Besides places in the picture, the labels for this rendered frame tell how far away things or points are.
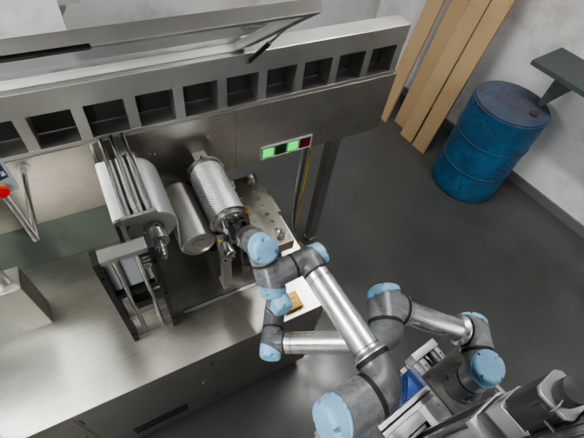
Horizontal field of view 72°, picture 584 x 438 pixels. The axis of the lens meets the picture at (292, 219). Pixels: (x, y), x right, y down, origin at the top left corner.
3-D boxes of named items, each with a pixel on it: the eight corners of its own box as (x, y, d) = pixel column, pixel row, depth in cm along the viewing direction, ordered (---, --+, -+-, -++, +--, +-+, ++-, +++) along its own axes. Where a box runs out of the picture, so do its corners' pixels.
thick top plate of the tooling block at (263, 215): (258, 261, 163) (258, 253, 158) (222, 192, 183) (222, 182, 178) (292, 248, 169) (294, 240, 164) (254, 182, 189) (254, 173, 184)
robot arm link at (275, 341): (407, 365, 130) (262, 364, 141) (403, 333, 137) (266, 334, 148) (407, 352, 121) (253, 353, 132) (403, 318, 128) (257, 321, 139)
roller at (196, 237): (184, 259, 143) (181, 241, 134) (163, 208, 156) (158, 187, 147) (216, 248, 148) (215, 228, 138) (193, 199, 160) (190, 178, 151)
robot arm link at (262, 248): (257, 272, 103) (248, 242, 101) (244, 260, 113) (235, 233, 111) (284, 260, 106) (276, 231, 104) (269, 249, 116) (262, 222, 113)
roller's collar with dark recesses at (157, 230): (150, 251, 122) (146, 240, 117) (145, 236, 125) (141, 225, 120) (171, 244, 125) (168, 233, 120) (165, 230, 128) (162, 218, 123)
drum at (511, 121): (507, 189, 344) (568, 112, 280) (467, 214, 322) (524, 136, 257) (458, 149, 369) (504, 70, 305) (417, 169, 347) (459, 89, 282)
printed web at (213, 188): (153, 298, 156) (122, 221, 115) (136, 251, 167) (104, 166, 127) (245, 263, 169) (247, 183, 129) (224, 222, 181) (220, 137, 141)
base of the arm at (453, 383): (488, 389, 157) (501, 382, 149) (464, 413, 150) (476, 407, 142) (459, 356, 163) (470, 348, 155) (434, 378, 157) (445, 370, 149)
